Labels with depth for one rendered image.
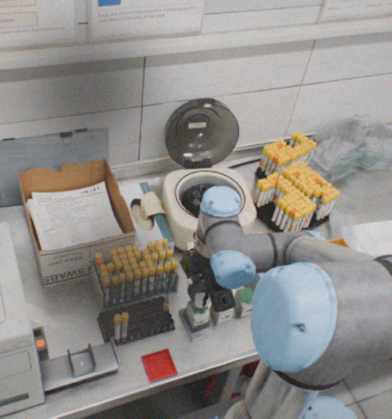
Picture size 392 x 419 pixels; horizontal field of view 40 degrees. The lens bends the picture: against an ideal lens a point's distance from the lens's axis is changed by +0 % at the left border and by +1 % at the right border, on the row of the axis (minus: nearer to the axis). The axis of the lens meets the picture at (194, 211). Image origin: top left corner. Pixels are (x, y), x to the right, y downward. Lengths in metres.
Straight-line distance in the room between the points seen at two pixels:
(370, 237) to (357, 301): 1.09
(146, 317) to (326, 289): 0.81
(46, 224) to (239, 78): 0.69
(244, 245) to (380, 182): 1.00
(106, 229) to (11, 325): 0.52
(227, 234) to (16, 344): 0.43
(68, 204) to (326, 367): 1.03
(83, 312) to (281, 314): 0.85
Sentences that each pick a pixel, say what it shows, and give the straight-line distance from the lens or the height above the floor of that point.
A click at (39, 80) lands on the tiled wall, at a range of 1.41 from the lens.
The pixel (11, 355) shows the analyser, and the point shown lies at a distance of 1.06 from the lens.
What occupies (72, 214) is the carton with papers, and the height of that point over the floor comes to 0.94.
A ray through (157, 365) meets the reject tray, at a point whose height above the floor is 0.88.
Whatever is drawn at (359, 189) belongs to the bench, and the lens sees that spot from 1.85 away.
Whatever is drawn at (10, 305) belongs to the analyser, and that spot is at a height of 1.17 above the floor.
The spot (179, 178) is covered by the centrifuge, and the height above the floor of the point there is 0.99.
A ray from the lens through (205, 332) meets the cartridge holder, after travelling 1.35.
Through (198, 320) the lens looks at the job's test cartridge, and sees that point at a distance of 1.31.
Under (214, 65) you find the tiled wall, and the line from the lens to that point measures 1.55.
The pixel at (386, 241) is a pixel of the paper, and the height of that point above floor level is 0.89.
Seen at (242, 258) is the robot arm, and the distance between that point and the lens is 0.96.
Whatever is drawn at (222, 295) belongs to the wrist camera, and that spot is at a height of 1.11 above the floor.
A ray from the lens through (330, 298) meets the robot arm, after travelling 0.59.
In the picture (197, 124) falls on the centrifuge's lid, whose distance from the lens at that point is 1.59.
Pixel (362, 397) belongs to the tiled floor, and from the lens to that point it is 2.44.
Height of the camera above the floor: 2.04
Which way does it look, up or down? 46 degrees down
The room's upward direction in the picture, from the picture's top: 10 degrees clockwise
